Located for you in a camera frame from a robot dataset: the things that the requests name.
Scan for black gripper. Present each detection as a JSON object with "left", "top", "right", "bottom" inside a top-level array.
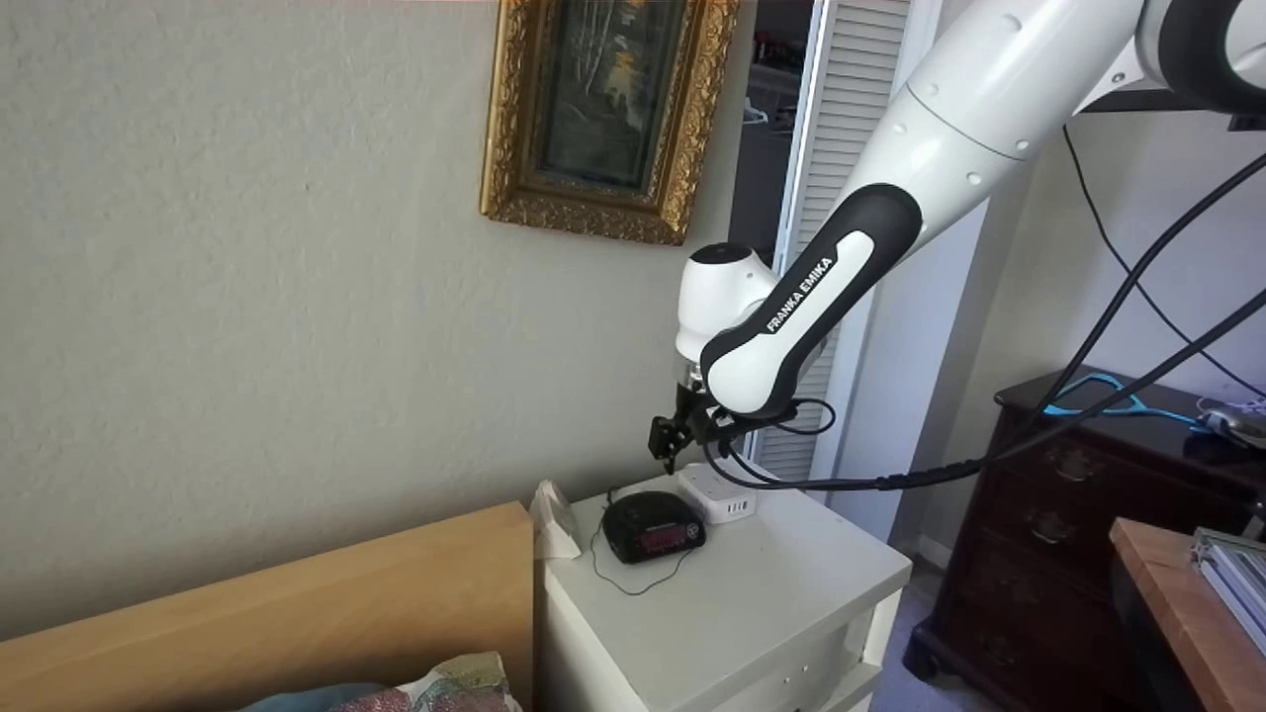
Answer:
[{"left": 645, "top": 374, "right": 803, "bottom": 474}]

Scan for white power strip device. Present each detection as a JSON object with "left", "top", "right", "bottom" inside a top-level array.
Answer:
[{"left": 672, "top": 464, "right": 758, "bottom": 524}]

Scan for black alarm clock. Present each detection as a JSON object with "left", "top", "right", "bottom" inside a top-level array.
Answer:
[{"left": 596, "top": 484, "right": 709, "bottom": 571}]

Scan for grey flat device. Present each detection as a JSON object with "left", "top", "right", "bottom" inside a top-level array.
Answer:
[{"left": 1191, "top": 524, "right": 1266, "bottom": 625}]

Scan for white nightstand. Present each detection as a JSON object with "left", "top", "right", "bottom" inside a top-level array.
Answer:
[{"left": 531, "top": 470, "right": 916, "bottom": 712}]

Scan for floral bedspread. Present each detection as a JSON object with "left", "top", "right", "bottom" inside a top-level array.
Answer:
[{"left": 386, "top": 648, "right": 525, "bottom": 712}]

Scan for gold framed picture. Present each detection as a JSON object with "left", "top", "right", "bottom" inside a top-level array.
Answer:
[{"left": 474, "top": 0, "right": 742, "bottom": 249}]

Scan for dark wooden dresser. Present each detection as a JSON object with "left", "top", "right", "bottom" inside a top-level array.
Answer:
[{"left": 904, "top": 358, "right": 1266, "bottom": 712}]

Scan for white louvered closet door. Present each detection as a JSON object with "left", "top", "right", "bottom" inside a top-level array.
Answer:
[{"left": 755, "top": 0, "right": 949, "bottom": 510}]

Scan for light wooden headboard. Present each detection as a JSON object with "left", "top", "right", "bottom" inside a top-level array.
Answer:
[{"left": 0, "top": 497, "right": 539, "bottom": 712}]

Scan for brown wooden desk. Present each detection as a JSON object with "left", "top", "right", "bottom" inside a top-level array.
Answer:
[{"left": 1102, "top": 514, "right": 1266, "bottom": 712}]

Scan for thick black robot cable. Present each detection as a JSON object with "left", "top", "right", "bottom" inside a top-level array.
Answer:
[{"left": 704, "top": 149, "right": 1266, "bottom": 497}]

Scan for bright blue cable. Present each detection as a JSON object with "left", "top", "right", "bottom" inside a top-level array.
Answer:
[{"left": 1034, "top": 368, "right": 1222, "bottom": 436}]

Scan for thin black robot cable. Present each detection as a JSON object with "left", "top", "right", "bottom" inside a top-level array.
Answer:
[{"left": 1059, "top": 124, "right": 1266, "bottom": 398}]

